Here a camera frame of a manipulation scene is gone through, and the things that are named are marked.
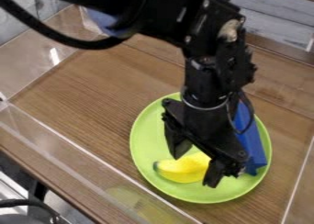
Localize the black cable lower left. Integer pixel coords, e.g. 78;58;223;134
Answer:
0;198;63;224

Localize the green round plate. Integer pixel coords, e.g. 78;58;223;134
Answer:
130;100;273;204

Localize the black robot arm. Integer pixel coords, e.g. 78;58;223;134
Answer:
63;0;257;187

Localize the yellow toy banana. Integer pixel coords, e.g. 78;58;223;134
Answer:
154;152;211;184

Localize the blue star-shaped block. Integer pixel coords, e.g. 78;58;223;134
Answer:
233;102;267;176

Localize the clear acrylic front wall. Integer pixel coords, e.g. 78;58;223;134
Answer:
0;101;202;224

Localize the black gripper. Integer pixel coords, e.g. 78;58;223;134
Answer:
162;97;249;188

